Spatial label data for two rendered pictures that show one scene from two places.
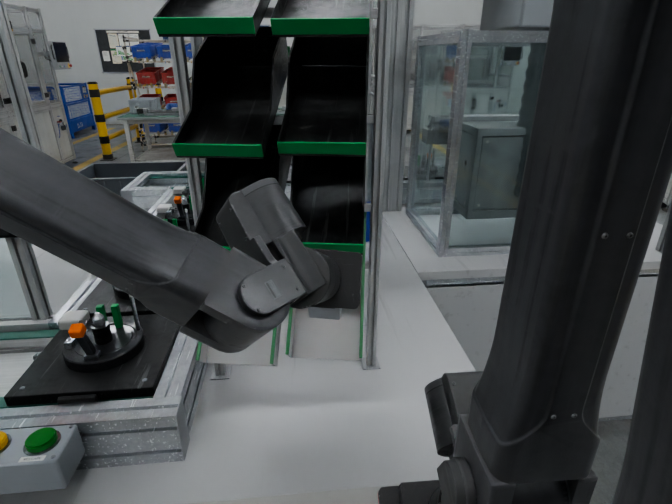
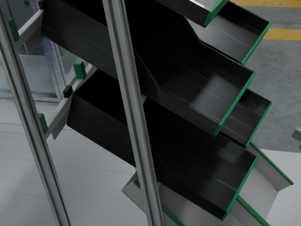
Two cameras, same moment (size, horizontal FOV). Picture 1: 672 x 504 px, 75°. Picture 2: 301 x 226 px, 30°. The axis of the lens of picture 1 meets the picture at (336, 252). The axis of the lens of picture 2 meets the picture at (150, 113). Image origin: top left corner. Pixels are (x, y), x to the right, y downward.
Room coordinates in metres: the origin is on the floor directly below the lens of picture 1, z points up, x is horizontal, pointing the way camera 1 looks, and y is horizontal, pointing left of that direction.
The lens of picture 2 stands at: (0.43, 0.77, 1.81)
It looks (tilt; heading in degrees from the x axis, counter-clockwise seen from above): 36 degrees down; 300
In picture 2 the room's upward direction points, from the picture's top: 10 degrees counter-clockwise
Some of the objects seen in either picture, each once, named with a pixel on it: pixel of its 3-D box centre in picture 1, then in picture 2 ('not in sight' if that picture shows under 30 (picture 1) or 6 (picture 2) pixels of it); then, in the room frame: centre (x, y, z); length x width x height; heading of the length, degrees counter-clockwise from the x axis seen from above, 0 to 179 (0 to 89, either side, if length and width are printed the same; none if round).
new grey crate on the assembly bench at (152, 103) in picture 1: (145, 105); not in sight; (5.99, 2.49, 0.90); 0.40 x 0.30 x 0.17; 7
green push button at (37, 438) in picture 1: (42, 441); not in sight; (0.48, 0.44, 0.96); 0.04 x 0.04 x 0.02
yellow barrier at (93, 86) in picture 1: (135, 110); not in sight; (8.51, 3.73, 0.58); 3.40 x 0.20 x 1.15; 5
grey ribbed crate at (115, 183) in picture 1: (133, 187); not in sight; (2.67, 1.27, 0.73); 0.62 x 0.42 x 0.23; 96
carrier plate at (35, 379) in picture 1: (107, 352); not in sight; (0.69, 0.44, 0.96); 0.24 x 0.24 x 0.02; 6
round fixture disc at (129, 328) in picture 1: (105, 344); not in sight; (0.69, 0.44, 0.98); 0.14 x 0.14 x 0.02
